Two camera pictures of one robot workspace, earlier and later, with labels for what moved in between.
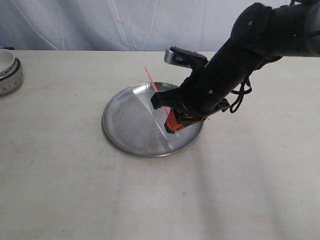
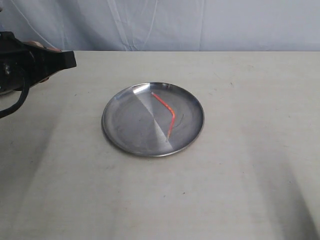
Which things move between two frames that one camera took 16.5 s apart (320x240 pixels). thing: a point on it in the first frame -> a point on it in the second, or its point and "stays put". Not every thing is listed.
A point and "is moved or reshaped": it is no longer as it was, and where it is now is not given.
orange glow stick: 156,89 is moved or reshaped
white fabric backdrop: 119,25 stays put
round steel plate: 131,124 stays put
